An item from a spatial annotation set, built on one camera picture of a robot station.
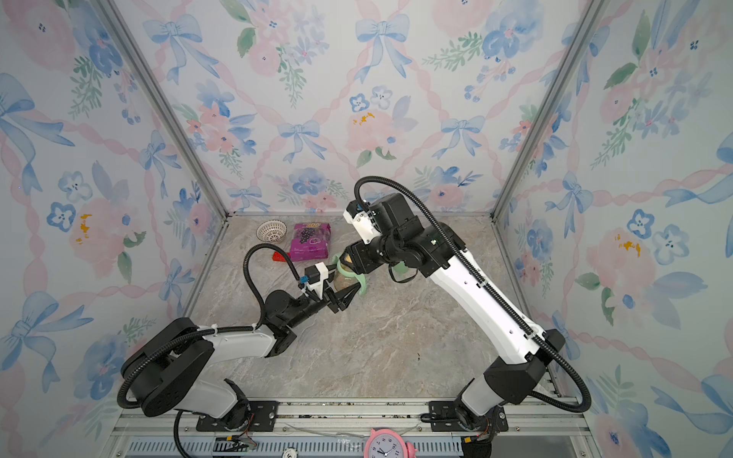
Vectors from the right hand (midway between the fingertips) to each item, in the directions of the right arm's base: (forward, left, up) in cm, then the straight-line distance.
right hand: (354, 251), depth 67 cm
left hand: (-1, 0, -8) cm, 8 cm away
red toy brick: (+23, +32, -32) cm, 50 cm away
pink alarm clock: (-34, -8, -31) cm, 47 cm away
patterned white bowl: (+34, +37, -30) cm, 59 cm away
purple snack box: (+25, +19, -26) cm, 41 cm away
